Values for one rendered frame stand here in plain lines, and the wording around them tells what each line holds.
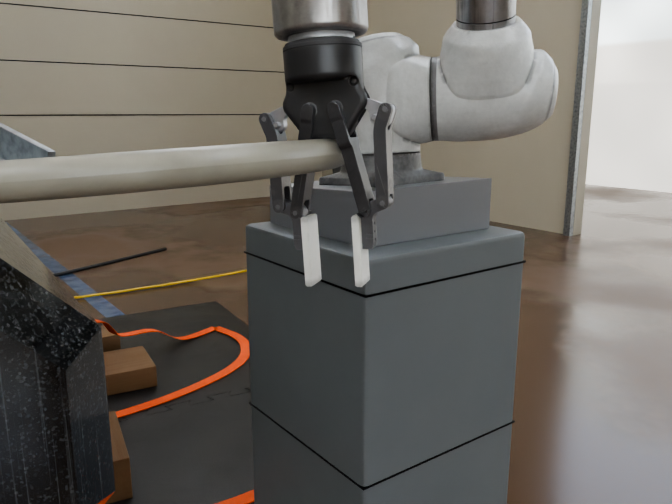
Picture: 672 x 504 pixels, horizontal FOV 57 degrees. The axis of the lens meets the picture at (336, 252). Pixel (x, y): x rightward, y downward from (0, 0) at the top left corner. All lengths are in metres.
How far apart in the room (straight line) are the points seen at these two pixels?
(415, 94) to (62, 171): 0.78
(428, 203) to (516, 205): 4.84
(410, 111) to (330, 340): 0.43
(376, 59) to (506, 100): 0.24
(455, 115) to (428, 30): 5.63
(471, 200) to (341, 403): 0.45
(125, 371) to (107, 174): 2.00
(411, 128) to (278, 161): 0.66
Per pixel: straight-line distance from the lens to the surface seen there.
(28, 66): 6.82
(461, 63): 1.12
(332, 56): 0.58
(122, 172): 0.47
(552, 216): 5.75
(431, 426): 1.19
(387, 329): 1.03
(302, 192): 0.61
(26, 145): 0.95
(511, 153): 5.97
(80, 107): 6.90
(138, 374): 2.46
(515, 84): 1.13
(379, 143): 0.59
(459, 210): 1.19
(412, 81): 1.15
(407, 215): 1.10
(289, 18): 0.59
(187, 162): 0.47
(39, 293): 1.24
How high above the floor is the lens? 1.02
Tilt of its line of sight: 13 degrees down
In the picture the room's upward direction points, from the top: straight up
